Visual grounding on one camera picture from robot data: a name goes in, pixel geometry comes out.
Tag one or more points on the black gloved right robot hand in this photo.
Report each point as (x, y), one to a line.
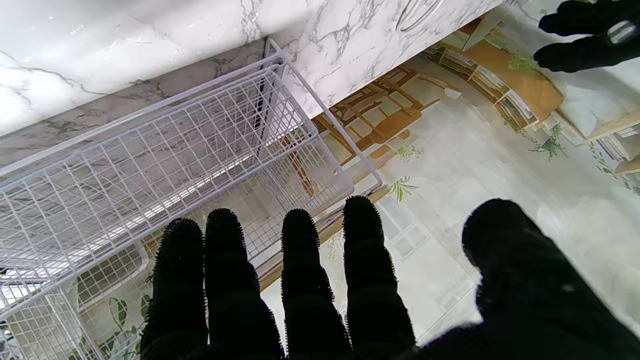
(300, 300)

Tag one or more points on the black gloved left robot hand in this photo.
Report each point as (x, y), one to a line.
(595, 50)

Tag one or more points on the printed room scene backdrop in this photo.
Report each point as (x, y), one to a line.
(500, 175)

